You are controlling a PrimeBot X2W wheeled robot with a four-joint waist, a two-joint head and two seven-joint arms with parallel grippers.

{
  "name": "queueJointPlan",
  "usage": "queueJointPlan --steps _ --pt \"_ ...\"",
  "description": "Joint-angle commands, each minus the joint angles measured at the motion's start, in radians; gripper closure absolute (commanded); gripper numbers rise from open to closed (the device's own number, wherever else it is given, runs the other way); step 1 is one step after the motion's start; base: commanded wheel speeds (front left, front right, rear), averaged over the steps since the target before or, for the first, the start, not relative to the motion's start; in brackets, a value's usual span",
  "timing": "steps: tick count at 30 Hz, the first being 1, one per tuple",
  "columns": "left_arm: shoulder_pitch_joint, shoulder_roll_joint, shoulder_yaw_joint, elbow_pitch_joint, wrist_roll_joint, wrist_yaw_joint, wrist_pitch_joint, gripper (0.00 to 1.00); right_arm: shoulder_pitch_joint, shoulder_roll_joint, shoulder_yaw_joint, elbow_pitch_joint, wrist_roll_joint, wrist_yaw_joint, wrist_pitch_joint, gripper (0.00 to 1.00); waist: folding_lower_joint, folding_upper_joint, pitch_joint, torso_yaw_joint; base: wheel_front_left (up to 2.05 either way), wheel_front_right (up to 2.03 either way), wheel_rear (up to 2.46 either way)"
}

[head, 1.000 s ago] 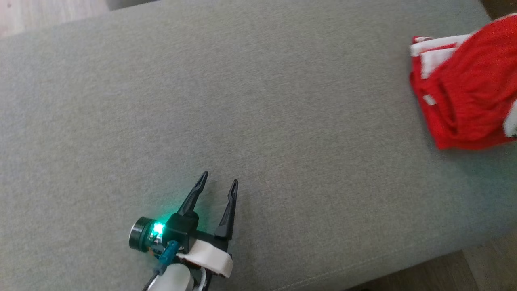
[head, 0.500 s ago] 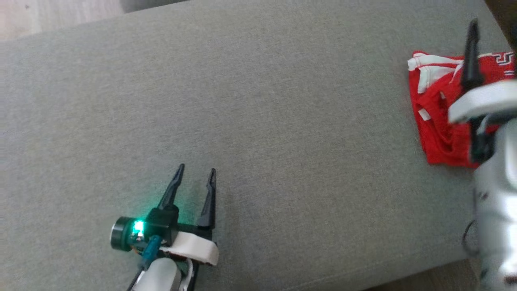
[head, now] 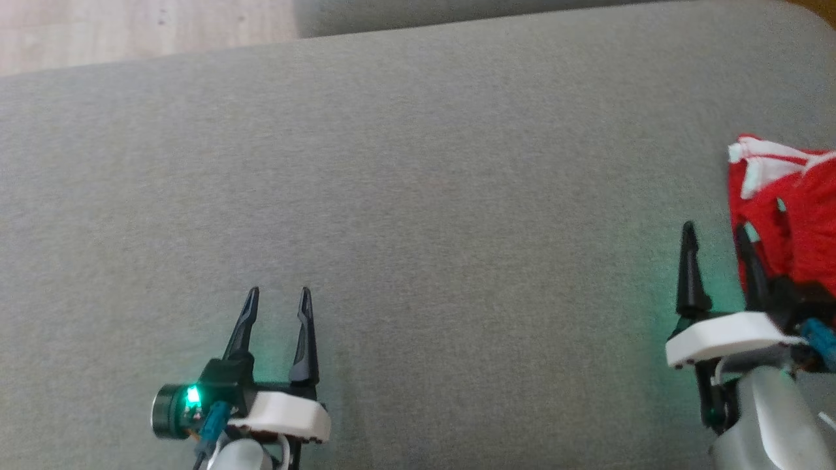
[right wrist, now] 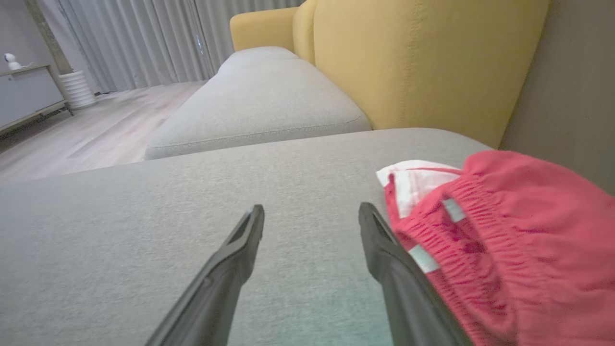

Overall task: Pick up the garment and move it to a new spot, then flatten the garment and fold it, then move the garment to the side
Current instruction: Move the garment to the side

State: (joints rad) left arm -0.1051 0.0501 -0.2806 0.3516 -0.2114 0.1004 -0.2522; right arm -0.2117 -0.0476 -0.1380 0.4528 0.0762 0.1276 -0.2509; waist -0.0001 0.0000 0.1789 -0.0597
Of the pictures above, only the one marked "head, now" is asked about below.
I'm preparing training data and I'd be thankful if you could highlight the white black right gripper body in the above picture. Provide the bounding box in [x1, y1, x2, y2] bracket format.
[666, 277, 828, 371]

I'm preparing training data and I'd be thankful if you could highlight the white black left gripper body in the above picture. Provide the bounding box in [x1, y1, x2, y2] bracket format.
[199, 355, 332, 446]

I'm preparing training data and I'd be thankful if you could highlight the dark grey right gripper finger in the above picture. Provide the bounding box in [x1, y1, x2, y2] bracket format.
[675, 221, 713, 319]
[735, 225, 773, 313]

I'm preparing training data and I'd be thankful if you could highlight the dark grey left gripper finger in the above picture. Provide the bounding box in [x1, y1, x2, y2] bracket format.
[289, 287, 320, 384]
[225, 287, 260, 362]

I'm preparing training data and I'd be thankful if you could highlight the red jersey with white trim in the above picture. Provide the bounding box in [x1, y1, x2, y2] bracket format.
[726, 133, 836, 299]

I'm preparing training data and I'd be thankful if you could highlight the grey fabric sofa chaise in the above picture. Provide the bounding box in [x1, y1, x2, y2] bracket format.
[0, 0, 836, 470]

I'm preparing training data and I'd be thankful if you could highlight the large grey sofa seat cushion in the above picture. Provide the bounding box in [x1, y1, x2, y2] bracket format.
[292, 0, 662, 39]

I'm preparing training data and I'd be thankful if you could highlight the blue cable connector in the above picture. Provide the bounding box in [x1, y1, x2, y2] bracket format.
[801, 318, 836, 368]
[198, 401, 234, 452]

